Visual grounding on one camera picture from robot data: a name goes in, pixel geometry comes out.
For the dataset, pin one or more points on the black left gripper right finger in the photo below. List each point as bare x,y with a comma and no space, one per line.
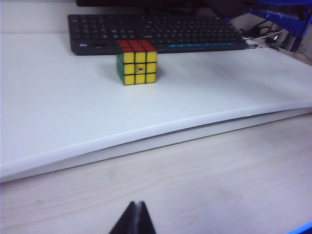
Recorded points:
145,223

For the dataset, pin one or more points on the black computer keyboard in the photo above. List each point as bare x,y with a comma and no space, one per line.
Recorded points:
170,31

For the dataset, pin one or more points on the white raised desk board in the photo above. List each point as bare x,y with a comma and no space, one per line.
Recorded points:
73,109

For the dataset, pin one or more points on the Rubik's cube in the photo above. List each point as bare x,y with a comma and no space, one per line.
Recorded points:
139,65

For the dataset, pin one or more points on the blue base edge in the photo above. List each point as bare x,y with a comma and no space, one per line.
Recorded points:
303,228

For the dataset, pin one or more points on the black computer monitor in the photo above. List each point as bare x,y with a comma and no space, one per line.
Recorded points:
146,5

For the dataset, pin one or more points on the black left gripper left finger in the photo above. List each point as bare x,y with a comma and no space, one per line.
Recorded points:
128,223

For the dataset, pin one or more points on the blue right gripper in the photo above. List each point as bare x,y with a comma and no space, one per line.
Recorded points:
292,17

